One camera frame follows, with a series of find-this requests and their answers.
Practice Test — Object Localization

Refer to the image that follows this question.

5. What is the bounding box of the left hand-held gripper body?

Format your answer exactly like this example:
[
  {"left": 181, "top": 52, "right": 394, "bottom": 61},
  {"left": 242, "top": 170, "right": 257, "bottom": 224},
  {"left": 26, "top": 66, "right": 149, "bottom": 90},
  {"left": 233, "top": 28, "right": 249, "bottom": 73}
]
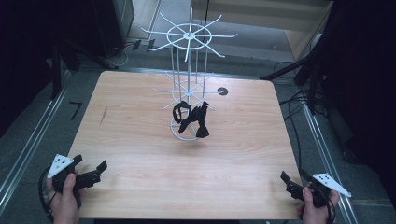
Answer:
[{"left": 46, "top": 154, "right": 102, "bottom": 210}]

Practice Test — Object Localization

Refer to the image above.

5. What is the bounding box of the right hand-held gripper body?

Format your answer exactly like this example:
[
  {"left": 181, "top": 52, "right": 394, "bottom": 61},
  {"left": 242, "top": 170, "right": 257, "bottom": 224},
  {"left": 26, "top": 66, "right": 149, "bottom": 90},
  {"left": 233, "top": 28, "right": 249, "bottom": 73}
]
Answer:
[{"left": 285, "top": 173, "right": 353, "bottom": 209}]

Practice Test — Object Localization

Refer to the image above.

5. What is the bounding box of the black bow tie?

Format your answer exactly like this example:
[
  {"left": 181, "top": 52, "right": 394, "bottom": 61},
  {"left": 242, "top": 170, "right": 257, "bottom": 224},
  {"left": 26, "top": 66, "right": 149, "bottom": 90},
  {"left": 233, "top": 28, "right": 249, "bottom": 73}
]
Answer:
[
  {"left": 191, "top": 100, "right": 211, "bottom": 140},
  {"left": 172, "top": 100, "right": 201, "bottom": 135}
]

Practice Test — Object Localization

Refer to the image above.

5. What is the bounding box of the white wire rack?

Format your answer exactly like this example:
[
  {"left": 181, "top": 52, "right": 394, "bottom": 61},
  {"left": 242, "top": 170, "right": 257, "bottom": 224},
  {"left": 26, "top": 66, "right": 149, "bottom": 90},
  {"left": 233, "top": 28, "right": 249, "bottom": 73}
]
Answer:
[{"left": 140, "top": 7, "right": 239, "bottom": 143}]

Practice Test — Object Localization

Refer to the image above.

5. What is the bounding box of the person's right hand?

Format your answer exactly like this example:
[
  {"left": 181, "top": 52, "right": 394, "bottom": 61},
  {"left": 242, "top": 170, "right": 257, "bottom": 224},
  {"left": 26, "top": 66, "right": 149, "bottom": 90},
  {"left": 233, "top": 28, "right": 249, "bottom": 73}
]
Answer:
[{"left": 296, "top": 185, "right": 341, "bottom": 224}]

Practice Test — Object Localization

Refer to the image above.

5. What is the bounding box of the person's left hand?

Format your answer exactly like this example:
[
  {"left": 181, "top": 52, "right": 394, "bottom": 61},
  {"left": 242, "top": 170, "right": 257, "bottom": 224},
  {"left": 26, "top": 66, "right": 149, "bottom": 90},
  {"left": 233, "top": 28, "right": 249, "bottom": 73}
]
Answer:
[{"left": 45, "top": 173, "right": 85, "bottom": 224}]

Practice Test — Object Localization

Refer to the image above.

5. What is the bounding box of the black metal stand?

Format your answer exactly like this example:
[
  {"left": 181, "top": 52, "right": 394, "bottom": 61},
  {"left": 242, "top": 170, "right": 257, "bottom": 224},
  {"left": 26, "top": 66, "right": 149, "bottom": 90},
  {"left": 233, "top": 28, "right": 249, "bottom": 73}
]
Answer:
[
  {"left": 49, "top": 36, "right": 120, "bottom": 101},
  {"left": 259, "top": 29, "right": 332, "bottom": 117}
]

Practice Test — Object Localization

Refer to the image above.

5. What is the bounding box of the dark cabinet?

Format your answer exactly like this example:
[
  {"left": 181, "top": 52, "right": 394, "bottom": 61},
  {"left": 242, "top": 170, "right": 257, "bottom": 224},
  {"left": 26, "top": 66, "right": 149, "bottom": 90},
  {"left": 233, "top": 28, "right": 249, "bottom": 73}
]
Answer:
[{"left": 92, "top": 0, "right": 135, "bottom": 59}]

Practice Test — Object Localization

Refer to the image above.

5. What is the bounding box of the beige wooden cabinet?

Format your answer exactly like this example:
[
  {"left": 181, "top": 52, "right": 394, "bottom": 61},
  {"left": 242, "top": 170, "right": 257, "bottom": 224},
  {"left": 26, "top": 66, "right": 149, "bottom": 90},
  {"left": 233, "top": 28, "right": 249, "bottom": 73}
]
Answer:
[{"left": 283, "top": 0, "right": 334, "bottom": 62}]

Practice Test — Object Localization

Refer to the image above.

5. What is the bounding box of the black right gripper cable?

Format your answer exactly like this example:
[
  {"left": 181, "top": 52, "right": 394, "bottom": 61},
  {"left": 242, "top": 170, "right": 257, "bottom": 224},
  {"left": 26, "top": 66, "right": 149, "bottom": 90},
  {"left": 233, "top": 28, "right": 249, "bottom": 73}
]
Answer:
[{"left": 325, "top": 194, "right": 338, "bottom": 224}]

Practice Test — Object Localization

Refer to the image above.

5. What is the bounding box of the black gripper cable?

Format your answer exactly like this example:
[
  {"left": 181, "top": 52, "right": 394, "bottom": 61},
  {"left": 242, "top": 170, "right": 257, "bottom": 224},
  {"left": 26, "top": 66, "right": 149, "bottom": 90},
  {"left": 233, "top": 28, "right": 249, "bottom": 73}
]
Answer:
[
  {"left": 37, "top": 167, "right": 54, "bottom": 222},
  {"left": 325, "top": 194, "right": 338, "bottom": 224}
]

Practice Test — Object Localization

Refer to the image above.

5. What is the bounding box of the aluminium floor rail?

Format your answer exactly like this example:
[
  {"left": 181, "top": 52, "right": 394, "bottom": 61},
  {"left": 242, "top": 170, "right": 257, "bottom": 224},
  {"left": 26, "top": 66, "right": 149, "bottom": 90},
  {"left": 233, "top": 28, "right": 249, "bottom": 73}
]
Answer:
[
  {"left": 0, "top": 70, "right": 72, "bottom": 217},
  {"left": 302, "top": 104, "right": 360, "bottom": 224}
]

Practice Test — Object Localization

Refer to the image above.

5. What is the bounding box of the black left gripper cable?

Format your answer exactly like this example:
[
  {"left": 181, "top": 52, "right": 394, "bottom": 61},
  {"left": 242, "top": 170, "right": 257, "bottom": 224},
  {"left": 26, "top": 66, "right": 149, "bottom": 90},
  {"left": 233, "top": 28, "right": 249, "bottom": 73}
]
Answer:
[{"left": 37, "top": 167, "right": 54, "bottom": 222}]

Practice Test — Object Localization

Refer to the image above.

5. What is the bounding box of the black floor cable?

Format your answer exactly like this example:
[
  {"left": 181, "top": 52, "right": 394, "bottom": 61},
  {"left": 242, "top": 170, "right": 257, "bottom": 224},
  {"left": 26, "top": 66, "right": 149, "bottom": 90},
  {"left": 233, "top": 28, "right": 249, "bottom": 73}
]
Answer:
[{"left": 273, "top": 61, "right": 316, "bottom": 172}]

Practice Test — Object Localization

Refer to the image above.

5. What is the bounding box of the white floor cable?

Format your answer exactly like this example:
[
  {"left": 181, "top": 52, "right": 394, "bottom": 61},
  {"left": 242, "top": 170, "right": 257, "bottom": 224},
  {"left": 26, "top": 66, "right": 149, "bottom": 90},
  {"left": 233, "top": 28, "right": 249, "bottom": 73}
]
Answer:
[{"left": 106, "top": 42, "right": 135, "bottom": 68}]

